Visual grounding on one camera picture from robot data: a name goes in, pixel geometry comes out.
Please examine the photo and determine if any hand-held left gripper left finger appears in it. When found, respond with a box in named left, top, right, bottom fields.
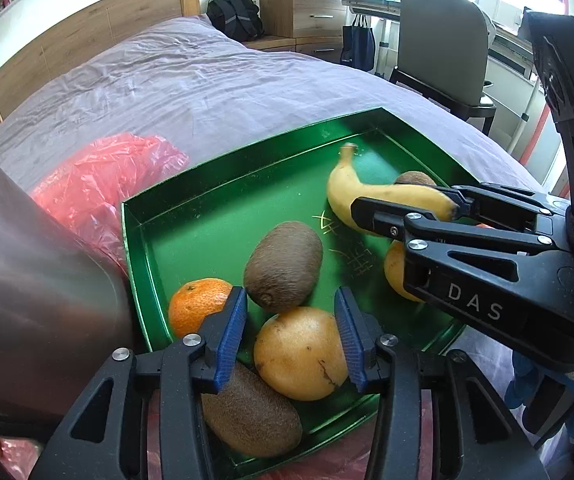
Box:
left=29, top=286, right=249, bottom=480

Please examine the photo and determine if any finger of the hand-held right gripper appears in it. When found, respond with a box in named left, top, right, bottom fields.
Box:
left=350, top=196, right=569, bottom=368
left=437, top=183, right=571, bottom=242

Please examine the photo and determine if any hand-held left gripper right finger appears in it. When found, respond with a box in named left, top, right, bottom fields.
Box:
left=333, top=287, right=550, bottom=480

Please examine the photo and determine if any yellow banana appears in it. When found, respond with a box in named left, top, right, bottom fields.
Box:
left=327, top=143, right=460, bottom=237

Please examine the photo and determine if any smooth yellow pear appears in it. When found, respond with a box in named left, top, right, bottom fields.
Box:
left=383, top=240, right=425, bottom=303

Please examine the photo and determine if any brown-spotted yellow pear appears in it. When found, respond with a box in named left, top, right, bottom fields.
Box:
left=253, top=306, right=350, bottom=402

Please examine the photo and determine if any brown kiwi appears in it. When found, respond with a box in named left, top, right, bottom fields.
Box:
left=243, top=221, right=324, bottom=312
left=395, top=171, right=438, bottom=188
left=201, top=360, right=303, bottom=458

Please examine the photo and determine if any green metal tray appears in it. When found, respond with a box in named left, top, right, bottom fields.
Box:
left=121, top=106, right=485, bottom=473

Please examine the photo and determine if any blue cloth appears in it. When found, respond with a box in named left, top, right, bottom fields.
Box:
left=506, top=350, right=574, bottom=443

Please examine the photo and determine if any dark blue bag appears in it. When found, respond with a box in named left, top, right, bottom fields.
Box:
left=341, top=14, right=377, bottom=72

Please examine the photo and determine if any grey office chair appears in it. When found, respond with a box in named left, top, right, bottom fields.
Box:
left=389, top=0, right=497, bottom=136

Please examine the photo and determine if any pink plastic sheet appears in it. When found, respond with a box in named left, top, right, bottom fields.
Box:
left=0, top=132, right=435, bottom=480

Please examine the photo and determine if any grey desk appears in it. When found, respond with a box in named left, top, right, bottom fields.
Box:
left=332, top=0, right=403, bottom=78

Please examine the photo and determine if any wooden cabinet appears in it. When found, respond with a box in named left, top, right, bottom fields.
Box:
left=244, top=0, right=350, bottom=65

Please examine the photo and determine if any purple bed sheet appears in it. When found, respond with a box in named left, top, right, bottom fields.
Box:
left=0, top=15, right=555, bottom=361

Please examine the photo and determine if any black backpack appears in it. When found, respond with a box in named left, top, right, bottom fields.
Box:
left=206, top=0, right=265, bottom=42

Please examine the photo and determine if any wooden headboard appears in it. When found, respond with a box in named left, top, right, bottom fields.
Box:
left=0, top=0, right=200, bottom=133

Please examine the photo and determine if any copper kettle with black handle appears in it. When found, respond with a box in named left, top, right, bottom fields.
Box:
left=0, top=147, right=135, bottom=433

